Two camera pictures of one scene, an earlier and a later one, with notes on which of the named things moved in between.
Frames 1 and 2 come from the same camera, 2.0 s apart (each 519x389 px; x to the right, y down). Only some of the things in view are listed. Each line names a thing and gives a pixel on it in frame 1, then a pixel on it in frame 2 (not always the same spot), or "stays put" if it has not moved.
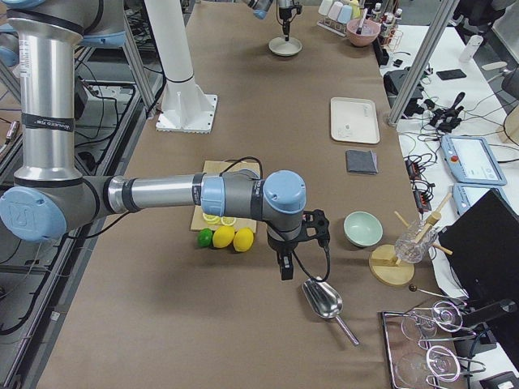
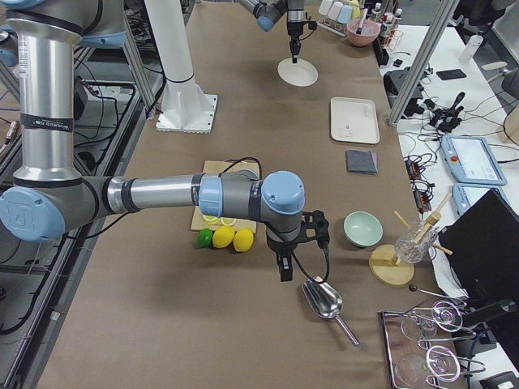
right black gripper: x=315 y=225 stays put
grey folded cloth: x=361 y=161 stays put
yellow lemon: x=223 y=236 stays put
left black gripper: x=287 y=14 -> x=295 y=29
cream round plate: x=281 y=47 -> x=301 y=74
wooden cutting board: x=199 y=220 stays put
